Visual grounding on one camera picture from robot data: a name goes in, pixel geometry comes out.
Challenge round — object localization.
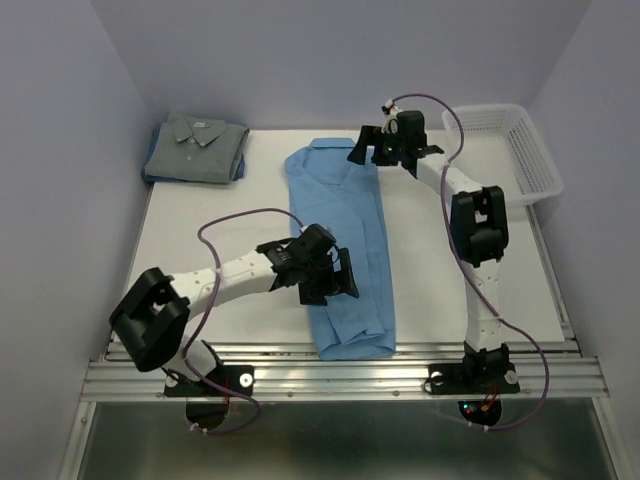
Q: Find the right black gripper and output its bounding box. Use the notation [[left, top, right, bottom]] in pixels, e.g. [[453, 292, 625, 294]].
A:
[[344, 126, 404, 167]]

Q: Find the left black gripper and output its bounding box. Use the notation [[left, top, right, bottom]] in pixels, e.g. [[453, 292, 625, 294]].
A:
[[298, 248, 357, 306]]

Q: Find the light blue long sleeve shirt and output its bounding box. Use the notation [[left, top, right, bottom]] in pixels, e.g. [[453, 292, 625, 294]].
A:
[[284, 137, 396, 361]]

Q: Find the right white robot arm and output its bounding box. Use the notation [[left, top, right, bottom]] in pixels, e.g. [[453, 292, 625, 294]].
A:
[[348, 103, 509, 390]]

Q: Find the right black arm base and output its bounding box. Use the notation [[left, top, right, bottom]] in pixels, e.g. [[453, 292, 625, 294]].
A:
[[422, 363, 521, 397]]

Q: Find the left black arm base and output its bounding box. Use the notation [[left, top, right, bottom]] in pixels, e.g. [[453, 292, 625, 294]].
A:
[[155, 362, 256, 400]]

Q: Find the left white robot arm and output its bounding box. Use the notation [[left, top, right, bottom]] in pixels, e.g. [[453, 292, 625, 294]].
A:
[[109, 224, 359, 394]]

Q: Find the white plastic basket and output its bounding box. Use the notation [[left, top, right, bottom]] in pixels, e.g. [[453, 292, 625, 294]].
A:
[[442, 104, 564, 207]]

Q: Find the folded grey shirt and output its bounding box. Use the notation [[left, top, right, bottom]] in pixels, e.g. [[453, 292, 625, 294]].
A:
[[147, 112, 251, 184]]

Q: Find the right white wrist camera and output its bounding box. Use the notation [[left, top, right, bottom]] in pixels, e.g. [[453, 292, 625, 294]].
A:
[[381, 99, 402, 134]]

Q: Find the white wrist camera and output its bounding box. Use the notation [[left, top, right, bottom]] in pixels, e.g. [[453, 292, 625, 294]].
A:
[[300, 223, 336, 242], [381, 99, 402, 134]]

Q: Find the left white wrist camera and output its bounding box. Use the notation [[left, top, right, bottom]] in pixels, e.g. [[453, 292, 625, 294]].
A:
[[300, 223, 336, 242]]

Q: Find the aluminium rail frame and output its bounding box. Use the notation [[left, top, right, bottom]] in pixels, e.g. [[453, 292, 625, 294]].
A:
[[59, 204, 631, 480]]

